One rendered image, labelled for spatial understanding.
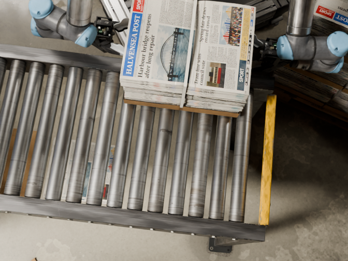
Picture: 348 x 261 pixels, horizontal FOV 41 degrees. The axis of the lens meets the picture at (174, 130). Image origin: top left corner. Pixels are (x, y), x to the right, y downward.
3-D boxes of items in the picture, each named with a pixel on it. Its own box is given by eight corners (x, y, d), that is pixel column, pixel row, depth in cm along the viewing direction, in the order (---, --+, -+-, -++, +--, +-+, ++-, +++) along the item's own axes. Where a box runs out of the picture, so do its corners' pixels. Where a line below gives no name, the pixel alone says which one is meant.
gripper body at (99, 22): (110, 38, 154) (74, 33, 153) (113, 49, 162) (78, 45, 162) (114, 17, 156) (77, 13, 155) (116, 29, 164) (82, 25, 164)
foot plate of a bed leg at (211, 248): (235, 227, 225) (235, 227, 224) (233, 258, 221) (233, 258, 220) (207, 223, 225) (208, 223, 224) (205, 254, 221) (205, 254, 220)
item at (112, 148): (129, 146, 232) (129, 146, 231) (121, 204, 225) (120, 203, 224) (55, 138, 232) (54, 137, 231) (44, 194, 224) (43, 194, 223)
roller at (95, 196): (122, 74, 163) (121, 69, 158) (101, 210, 150) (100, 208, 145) (108, 72, 163) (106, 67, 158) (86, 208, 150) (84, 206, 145)
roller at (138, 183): (158, 79, 163) (161, 74, 158) (140, 215, 151) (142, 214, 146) (144, 76, 162) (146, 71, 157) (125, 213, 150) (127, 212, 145)
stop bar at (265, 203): (276, 96, 157) (277, 94, 156) (268, 227, 146) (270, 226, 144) (266, 95, 157) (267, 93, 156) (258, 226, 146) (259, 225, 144)
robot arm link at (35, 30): (27, 28, 154) (33, 40, 162) (60, 32, 154) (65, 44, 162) (32, 7, 156) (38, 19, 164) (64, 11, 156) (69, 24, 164)
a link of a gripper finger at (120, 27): (140, 18, 158) (114, 26, 157) (141, 26, 163) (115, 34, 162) (137, 10, 158) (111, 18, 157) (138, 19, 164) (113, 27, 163)
